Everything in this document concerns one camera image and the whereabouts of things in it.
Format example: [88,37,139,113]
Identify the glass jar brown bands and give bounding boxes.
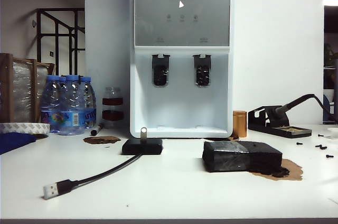
[102,86,124,128]

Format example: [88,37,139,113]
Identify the copper metal can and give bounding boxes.
[232,110,248,138]

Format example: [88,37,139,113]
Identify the black sponge block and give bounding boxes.
[202,141,283,173]

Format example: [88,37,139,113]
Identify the black metal railing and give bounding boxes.
[36,7,87,77]

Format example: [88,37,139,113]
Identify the black soldering iron stand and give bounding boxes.
[248,105,313,139]

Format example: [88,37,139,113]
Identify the white grey water dispenser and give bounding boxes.
[129,0,233,139]

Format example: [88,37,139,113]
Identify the white tape roll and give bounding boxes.
[0,122,51,134]

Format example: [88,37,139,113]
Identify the yellow cleaning sponge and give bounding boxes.
[279,126,307,132]

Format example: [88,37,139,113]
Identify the wooden crate with plastic wrap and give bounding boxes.
[0,52,56,123]

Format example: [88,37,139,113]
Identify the black marker pen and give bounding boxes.
[90,122,104,136]

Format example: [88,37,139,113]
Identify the blue cloth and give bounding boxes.
[0,132,37,155]

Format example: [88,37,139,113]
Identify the black USB hub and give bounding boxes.
[121,139,163,155]

